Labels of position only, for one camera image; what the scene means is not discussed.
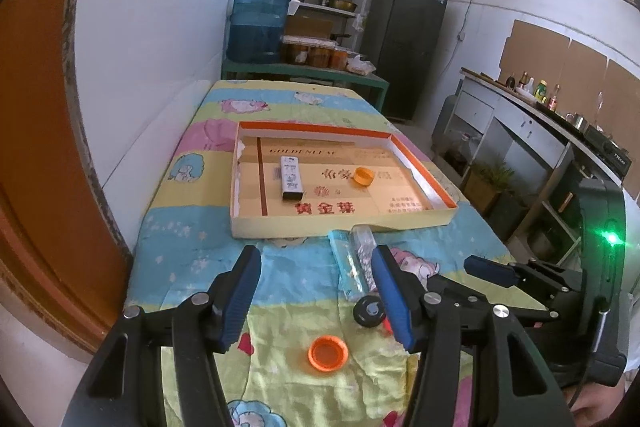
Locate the black bottle cap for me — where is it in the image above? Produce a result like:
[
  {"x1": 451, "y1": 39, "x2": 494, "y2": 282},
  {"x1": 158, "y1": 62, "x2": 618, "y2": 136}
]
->
[{"x1": 352, "y1": 295, "x2": 386, "y2": 329}]

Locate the red bottle cap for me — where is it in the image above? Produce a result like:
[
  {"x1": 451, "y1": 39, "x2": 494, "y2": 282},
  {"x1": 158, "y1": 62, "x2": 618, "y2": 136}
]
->
[{"x1": 382, "y1": 317, "x2": 394, "y2": 336}]

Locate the white black small box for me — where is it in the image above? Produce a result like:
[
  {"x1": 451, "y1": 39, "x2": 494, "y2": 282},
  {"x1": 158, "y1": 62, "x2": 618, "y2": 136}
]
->
[{"x1": 280, "y1": 156, "x2": 304, "y2": 202}]

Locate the teal floral box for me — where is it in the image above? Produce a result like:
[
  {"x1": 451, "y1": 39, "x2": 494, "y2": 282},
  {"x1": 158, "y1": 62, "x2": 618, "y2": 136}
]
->
[{"x1": 329, "y1": 230, "x2": 368, "y2": 303}]

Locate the orange bottle cap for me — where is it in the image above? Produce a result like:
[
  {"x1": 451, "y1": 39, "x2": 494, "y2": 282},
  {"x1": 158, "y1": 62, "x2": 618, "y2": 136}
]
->
[
  {"x1": 352, "y1": 167, "x2": 375, "y2": 187},
  {"x1": 307, "y1": 335, "x2": 349, "y2": 373}
]

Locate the black gas stove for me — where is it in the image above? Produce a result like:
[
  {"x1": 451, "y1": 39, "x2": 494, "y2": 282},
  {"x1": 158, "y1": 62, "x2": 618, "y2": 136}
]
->
[{"x1": 582, "y1": 124, "x2": 631, "y2": 180}]

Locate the floral lip product box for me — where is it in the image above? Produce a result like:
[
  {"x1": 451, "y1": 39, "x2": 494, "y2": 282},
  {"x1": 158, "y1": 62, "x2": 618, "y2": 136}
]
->
[{"x1": 349, "y1": 225, "x2": 378, "y2": 293}]

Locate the dark green refrigerator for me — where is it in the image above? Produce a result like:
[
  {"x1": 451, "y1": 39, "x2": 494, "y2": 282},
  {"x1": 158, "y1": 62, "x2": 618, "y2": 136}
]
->
[{"x1": 360, "y1": 0, "x2": 448, "y2": 120}]

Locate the person's hand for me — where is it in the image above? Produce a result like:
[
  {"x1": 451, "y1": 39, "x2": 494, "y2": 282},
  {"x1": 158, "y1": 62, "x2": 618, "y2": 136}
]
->
[{"x1": 563, "y1": 378, "x2": 639, "y2": 427}]

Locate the blue water jug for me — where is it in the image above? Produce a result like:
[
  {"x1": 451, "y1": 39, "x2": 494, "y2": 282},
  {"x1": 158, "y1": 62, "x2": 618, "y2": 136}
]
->
[{"x1": 227, "y1": 0, "x2": 291, "y2": 64}]

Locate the orange-rimmed cardboard tray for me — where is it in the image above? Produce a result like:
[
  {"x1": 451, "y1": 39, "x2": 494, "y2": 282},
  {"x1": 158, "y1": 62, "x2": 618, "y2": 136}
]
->
[{"x1": 230, "y1": 121, "x2": 458, "y2": 239}]

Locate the brown wooden door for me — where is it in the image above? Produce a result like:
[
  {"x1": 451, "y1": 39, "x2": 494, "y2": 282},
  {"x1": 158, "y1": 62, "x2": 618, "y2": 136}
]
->
[{"x1": 1, "y1": 0, "x2": 131, "y2": 352}]

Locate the white kitchen counter cabinet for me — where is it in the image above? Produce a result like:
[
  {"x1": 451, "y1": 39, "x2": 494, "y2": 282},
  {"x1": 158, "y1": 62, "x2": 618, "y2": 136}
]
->
[{"x1": 432, "y1": 74, "x2": 623, "y2": 263}]

